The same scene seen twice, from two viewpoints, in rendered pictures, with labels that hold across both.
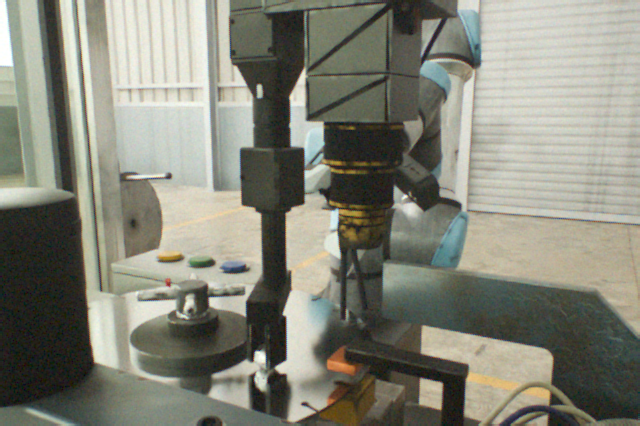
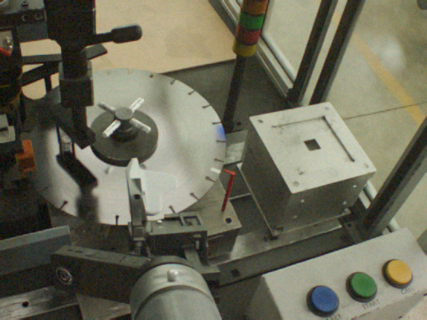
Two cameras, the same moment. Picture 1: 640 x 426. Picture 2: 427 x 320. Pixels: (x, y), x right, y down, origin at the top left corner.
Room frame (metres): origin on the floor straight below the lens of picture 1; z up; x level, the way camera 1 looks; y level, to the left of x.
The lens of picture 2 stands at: (0.87, -0.26, 1.57)
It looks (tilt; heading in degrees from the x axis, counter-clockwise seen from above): 50 degrees down; 122
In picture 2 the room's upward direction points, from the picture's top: 12 degrees clockwise
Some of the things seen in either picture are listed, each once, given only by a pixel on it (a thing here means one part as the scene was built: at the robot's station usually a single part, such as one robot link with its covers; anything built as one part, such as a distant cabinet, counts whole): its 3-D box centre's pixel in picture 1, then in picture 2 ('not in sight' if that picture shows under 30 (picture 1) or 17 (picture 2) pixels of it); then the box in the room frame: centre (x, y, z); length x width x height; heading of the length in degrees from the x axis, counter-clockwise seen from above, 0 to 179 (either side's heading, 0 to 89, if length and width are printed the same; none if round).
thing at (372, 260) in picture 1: (362, 232); not in sight; (1.06, -0.10, 0.91); 0.13 x 0.12 x 0.14; 71
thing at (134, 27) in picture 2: not in sight; (104, 27); (0.49, 0.05, 1.21); 0.08 x 0.06 x 0.03; 62
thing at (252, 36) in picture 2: not in sight; (248, 30); (0.47, 0.42, 1.02); 0.05 x 0.04 x 0.03; 152
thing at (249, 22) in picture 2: not in sight; (251, 16); (0.47, 0.42, 1.05); 0.05 x 0.04 x 0.03; 152
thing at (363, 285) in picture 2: (200, 263); (361, 286); (0.89, 0.20, 0.90); 0.04 x 0.04 x 0.02
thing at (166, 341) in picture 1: (193, 326); (123, 131); (0.46, 0.11, 0.96); 0.11 x 0.11 x 0.03
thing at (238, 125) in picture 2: not in sight; (226, 123); (0.47, 0.42, 0.76); 0.09 x 0.03 x 0.03; 62
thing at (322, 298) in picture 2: (234, 269); (322, 301); (0.86, 0.14, 0.90); 0.04 x 0.04 x 0.02
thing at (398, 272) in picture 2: (169, 258); (397, 273); (0.92, 0.26, 0.90); 0.04 x 0.04 x 0.02
